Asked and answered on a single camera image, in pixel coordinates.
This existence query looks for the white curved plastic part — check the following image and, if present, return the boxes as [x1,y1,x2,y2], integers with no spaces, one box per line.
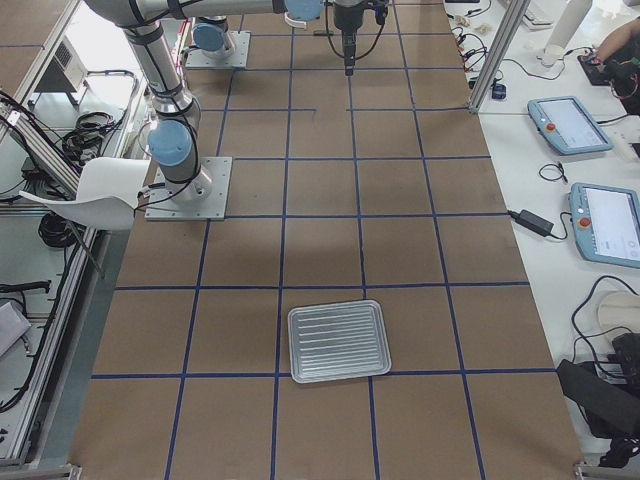
[283,12,307,30]

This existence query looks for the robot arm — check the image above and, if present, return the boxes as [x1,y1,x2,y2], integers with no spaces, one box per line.
[192,16,235,57]
[87,1,326,205]

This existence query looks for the blue teach pendant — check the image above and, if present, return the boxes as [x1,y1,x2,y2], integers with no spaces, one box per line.
[568,183,639,269]
[527,96,613,156]

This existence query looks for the far blue teach pendant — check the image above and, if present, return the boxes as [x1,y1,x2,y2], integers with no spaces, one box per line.
[527,96,613,156]

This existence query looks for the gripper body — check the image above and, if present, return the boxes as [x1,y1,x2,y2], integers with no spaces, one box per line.
[330,0,389,31]

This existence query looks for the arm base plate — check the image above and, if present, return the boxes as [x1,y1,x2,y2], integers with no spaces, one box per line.
[144,157,233,221]
[185,26,251,70]

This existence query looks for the black power adapter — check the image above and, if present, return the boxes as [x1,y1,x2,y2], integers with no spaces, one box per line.
[508,209,554,237]

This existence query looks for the ribbed metal tray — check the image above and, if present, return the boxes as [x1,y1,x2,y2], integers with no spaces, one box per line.
[287,300,392,384]

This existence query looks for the white plastic chair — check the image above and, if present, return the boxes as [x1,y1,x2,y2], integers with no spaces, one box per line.
[19,157,150,231]

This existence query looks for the near blue teach pendant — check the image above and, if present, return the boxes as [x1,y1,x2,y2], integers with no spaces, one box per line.
[568,183,639,269]

